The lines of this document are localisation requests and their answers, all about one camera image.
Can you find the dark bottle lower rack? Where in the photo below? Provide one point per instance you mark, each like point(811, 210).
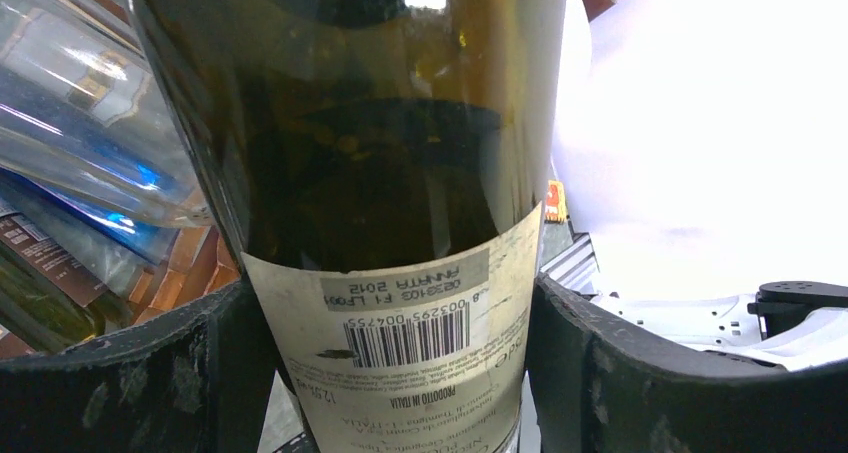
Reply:
point(48, 298)

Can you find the brown wooden wine rack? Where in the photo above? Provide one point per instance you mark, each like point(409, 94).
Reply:
point(198, 263)

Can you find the orange card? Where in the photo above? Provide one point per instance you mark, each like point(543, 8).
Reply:
point(555, 204)

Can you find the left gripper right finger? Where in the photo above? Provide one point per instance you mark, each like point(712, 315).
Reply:
point(601, 383)

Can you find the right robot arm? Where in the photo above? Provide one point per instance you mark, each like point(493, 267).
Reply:
point(796, 325)

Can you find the blue square glass bottle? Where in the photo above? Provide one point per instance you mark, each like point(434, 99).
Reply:
point(123, 253)

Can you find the white cylinder drum orange face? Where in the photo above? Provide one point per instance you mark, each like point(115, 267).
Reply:
point(706, 152)

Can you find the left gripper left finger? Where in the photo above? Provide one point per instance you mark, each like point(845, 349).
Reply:
point(194, 379)

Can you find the clear glass bottle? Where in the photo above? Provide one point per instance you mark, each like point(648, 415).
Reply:
point(81, 112)

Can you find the green wine bottle white label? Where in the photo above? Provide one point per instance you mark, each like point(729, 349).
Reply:
point(379, 168)

